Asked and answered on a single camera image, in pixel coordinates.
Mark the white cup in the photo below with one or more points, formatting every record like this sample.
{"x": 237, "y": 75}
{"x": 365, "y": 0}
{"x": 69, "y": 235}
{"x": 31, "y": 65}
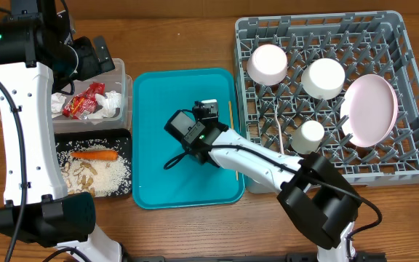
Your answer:
{"x": 307, "y": 137}

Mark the orange carrot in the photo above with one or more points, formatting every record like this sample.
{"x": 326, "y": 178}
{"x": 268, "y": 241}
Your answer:
{"x": 103, "y": 155}

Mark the grey dishwasher rack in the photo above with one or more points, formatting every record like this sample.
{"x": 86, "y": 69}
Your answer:
{"x": 363, "y": 43}

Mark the pink bowl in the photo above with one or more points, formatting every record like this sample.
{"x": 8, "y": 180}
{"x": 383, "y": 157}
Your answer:
{"x": 267, "y": 65}

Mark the teal serving tray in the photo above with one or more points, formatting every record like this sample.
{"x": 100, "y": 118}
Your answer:
{"x": 156, "y": 97}

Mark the red snack wrapper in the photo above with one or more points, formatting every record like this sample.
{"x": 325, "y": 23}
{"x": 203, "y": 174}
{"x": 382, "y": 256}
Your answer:
{"x": 85, "y": 103}

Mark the white tissue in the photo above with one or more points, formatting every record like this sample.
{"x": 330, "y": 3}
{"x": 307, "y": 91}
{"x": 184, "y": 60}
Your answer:
{"x": 108, "y": 104}

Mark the black tray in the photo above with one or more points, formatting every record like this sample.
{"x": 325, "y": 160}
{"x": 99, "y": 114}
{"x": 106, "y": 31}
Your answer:
{"x": 122, "y": 138}

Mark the wooden chopstick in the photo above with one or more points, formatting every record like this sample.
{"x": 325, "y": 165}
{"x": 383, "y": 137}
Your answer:
{"x": 231, "y": 116}

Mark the small white bowl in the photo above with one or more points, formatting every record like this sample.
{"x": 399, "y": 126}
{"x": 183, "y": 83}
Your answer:
{"x": 323, "y": 79}

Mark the white plastic fork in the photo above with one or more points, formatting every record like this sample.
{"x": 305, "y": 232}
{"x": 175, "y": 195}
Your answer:
{"x": 279, "y": 129}

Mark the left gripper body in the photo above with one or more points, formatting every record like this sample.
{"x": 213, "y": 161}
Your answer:
{"x": 88, "y": 65}

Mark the clear plastic bin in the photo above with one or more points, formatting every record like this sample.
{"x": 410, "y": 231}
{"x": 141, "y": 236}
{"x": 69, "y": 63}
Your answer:
{"x": 115, "y": 80}

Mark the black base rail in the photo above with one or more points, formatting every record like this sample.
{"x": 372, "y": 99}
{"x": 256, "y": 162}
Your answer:
{"x": 293, "y": 257}

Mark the white round plate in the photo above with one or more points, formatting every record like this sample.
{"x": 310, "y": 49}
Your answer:
{"x": 370, "y": 107}

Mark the white napkin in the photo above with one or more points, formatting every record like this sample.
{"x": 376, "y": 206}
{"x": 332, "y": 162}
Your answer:
{"x": 57, "y": 102}

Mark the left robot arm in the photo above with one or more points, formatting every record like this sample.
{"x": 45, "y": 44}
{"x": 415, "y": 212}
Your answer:
{"x": 39, "y": 55}

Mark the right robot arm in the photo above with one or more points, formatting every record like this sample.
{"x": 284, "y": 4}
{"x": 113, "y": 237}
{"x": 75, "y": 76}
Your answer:
{"x": 319, "y": 201}

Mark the peanut shells and rice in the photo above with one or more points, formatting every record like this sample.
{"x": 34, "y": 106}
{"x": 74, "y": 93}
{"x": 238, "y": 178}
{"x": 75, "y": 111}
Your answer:
{"x": 96, "y": 174}

